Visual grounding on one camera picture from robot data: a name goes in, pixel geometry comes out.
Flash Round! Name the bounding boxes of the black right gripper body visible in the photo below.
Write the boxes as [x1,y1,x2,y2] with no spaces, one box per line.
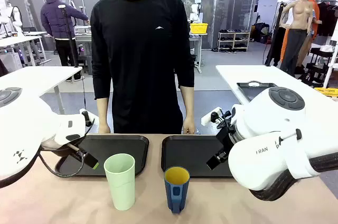
[215,125,240,154]

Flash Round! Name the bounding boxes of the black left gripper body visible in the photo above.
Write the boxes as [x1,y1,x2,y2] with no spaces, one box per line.
[54,141,85,157]

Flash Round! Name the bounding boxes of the tall pale green cup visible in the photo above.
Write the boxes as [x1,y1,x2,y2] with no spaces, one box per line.
[104,153,136,211]

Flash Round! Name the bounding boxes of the blue cup yellow inside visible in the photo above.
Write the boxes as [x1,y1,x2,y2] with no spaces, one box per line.
[163,166,191,214]

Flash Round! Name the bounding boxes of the person's left forearm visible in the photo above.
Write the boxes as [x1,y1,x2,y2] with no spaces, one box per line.
[180,86,195,119]

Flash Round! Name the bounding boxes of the person's right forearm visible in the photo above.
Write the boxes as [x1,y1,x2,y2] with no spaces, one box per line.
[96,97,109,126]

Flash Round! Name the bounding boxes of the person's left hand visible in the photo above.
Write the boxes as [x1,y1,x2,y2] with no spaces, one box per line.
[182,117,196,135]

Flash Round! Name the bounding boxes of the black plastic serving tray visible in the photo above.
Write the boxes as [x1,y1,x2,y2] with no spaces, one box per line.
[161,135,234,178]
[54,134,150,178]

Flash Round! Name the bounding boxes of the white side table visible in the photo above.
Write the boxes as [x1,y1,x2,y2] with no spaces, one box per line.
[0,66,83,115]
[215,64,338,135]

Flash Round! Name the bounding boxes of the white shoe rack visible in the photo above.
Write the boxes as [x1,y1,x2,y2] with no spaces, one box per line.
[218,30,251,52]

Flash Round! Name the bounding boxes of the person in black shirt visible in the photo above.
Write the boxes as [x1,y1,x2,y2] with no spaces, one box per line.
[90,0,195,135]

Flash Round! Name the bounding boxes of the yellow plastic basket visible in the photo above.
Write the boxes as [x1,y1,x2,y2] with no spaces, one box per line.
[189,22,209,34]

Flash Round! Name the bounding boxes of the flat yellow crate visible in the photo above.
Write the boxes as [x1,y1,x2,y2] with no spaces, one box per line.
[314,87,338,97]

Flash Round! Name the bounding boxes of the white office desk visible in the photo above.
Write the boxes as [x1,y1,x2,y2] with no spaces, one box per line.
[0,31,48,67]

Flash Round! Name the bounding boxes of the bystander in purple jacket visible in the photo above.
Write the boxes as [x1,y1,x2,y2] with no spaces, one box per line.
[40,0,89,82]

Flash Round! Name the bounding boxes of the beige mannequin black trousers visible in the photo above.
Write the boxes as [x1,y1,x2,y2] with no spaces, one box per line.
[265,0,298,66]

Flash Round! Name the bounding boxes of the bare mannequin grey trousers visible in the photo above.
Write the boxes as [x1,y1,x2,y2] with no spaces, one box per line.
[279,0,315,76]

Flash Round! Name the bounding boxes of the rack of dark clothes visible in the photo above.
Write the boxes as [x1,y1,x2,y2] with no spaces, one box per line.
[315,1,338,37]

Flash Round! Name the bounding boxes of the mannequin in orange clothes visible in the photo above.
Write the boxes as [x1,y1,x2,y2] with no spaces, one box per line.
[279,0,323,61]

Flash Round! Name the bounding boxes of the thin black cable loop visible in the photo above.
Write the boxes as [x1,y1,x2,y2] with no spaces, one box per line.
[38,151,86,178]

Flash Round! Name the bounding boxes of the black tray with handle cutout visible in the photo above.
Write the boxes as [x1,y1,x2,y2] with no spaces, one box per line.
[236,81,278,103]

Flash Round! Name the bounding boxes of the black braided cable sleeve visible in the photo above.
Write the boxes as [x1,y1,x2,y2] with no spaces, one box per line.
[0,152,42,189]
[248,152,338,202]

